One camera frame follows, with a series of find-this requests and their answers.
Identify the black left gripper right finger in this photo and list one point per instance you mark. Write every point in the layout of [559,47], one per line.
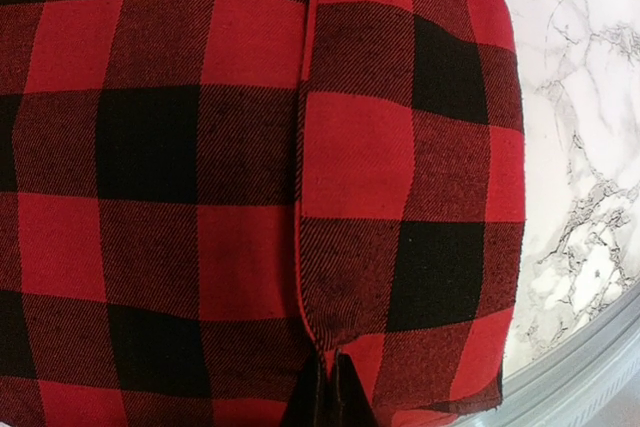
[350,406]

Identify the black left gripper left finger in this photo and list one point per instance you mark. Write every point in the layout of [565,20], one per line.
[312,400]

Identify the red black plaid shirt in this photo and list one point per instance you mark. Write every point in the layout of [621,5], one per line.
[197,195]

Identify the aluminium front frame rail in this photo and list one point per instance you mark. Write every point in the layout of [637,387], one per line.
[569,385]

